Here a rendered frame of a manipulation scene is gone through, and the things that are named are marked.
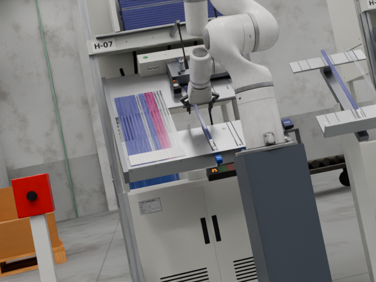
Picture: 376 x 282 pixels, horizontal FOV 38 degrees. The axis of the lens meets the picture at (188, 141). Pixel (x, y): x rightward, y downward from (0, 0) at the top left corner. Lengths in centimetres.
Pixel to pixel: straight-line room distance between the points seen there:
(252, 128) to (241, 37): 27
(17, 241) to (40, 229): 315
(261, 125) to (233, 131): 70
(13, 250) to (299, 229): 412
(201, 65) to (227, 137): 34
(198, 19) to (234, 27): 48
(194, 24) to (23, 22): 1081
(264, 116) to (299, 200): 26
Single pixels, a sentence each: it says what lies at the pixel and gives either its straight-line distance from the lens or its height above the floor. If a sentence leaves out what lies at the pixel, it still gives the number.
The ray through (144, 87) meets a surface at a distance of 260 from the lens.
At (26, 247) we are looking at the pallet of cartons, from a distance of 544.
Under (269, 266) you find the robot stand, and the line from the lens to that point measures 159.
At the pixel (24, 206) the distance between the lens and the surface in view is 227.
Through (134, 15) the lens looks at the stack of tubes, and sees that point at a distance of 270.
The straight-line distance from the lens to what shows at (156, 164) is 212.
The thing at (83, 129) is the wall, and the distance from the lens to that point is 1219.
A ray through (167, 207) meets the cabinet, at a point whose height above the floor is 53.
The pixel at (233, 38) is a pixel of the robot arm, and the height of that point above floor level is 104.
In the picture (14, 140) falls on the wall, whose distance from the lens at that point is 1241.
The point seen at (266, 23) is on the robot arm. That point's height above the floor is 107.
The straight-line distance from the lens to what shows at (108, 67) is 282.
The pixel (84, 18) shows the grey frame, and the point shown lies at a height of 150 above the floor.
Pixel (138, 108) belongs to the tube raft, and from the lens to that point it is 244.
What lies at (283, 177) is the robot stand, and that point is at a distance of 158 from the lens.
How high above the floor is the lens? 71
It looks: 2 degrees up
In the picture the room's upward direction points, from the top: 11 degrees counter-clockwise
